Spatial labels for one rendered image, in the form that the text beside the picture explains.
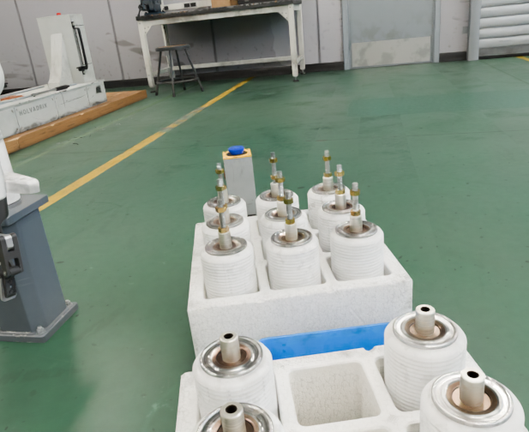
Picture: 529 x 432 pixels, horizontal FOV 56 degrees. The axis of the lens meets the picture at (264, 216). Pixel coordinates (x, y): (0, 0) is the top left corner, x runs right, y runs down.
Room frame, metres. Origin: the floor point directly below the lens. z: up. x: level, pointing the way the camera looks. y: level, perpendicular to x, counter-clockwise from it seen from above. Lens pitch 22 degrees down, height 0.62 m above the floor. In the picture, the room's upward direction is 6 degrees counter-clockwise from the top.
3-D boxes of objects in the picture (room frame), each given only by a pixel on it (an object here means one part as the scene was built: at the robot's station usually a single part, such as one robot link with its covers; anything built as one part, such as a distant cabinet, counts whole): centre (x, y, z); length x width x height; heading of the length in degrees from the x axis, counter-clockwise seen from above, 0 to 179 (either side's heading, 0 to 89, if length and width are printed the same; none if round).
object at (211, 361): (0.49, 0.06, 0.25); 0.08 x 0.08 x 0.01
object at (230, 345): (0.49, 0.06, 0.26); 0.02 x 0.02 x 0.03
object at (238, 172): (1.21, 0.05, 0.16); 0.07 x 0.07 x 0.31; 3
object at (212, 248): (0.80, 0.07, 0.25); 0.08 x 0.08 x 0.01
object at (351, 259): (0.81, -0.16, 0.16); 0.10 x 0.10 x 0.18
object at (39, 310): (1.02, 0.57, 0.15); 0.15 x 0.15 x 0.30; 77
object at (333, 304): (0.92, -0.04, 0.09); 0.39 x 0.39 x 0.18; 3
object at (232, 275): (0.80, 0.07, 0.16); 0.10 x 0.10 x 0.18
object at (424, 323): (0.50, -0.18, 0.26); 0.02 x 0.02 x 0.03
